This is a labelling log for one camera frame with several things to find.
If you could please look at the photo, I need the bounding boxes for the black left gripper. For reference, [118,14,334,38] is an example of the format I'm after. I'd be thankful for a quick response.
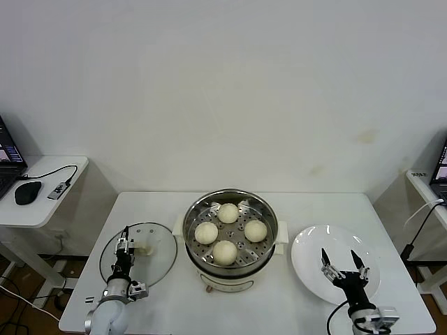
[110,225,138,280]

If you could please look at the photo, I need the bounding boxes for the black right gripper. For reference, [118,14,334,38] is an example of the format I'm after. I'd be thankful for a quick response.
[320,247,371,308]

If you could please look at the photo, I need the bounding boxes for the glass lid with cream handle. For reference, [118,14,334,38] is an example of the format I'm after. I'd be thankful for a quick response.
[99,222,178,289]

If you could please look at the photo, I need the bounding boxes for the white steamed baozi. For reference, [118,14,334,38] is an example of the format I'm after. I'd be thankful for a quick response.
[193,221,219,245]
[217,202,240,225]
[212,239,237,266]
[243,219,268,243]

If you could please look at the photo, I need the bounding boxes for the stainless steel steamer basket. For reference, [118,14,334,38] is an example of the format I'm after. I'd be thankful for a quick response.
[172,188,289,274]

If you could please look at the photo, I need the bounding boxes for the white round plate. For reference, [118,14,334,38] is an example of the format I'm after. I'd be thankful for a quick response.
[290,225,381,307]

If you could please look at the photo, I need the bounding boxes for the white side table with mouse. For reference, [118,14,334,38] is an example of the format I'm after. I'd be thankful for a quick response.
[0,155,118,290]

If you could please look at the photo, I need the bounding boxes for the grey usb hub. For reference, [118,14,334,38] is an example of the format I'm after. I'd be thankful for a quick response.
[46,181,70,201]

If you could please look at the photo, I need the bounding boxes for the white electric cooker base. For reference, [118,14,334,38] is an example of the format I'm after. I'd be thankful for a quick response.
[173,233,286,294]

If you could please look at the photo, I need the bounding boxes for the black computer mouse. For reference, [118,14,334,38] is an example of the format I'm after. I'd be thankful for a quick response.
[13,181,42,206]

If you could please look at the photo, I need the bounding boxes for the black laptop beside label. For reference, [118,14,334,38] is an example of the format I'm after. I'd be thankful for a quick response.
[429,134,447,207]

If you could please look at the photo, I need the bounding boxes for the black laptop beside mouse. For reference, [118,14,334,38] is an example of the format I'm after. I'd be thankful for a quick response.
[0,116,28,202]

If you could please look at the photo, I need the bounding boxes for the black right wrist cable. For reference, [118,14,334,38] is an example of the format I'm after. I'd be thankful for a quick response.
[327,301,350,335]

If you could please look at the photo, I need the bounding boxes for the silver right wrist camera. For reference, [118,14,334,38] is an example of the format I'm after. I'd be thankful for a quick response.
[362,306,401,332]

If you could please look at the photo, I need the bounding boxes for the black cable with adapter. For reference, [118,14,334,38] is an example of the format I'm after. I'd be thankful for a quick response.
[401,200,447,261]

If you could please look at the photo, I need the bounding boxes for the white laptop cable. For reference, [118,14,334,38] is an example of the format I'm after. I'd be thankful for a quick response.
[404,198,445,226]

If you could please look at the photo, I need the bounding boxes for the white floor cable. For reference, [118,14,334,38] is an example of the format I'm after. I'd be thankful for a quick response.
[0,285,62,320]

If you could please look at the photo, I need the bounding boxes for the black usb cable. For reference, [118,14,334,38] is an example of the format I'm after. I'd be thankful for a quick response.
[15,164,78,184]

